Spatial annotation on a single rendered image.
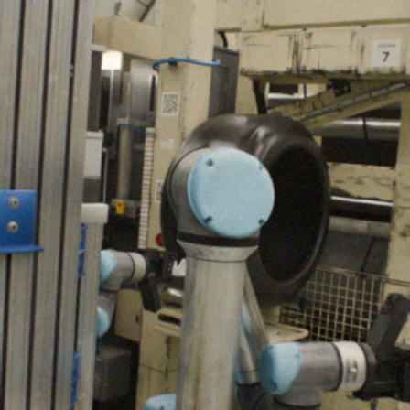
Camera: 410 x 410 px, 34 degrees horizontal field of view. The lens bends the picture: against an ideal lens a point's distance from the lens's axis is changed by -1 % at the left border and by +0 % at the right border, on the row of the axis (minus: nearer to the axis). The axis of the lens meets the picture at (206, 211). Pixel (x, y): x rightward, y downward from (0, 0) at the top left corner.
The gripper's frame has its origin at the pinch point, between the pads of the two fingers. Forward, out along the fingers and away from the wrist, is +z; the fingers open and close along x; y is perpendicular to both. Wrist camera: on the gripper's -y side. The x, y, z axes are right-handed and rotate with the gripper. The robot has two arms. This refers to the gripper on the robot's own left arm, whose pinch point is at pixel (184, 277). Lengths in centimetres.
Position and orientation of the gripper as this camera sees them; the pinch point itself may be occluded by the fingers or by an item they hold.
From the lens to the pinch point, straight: 185.6
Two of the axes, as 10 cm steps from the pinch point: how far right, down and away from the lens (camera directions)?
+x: -7.9, -1.1, 6.0
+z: 5.9, 1.0, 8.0
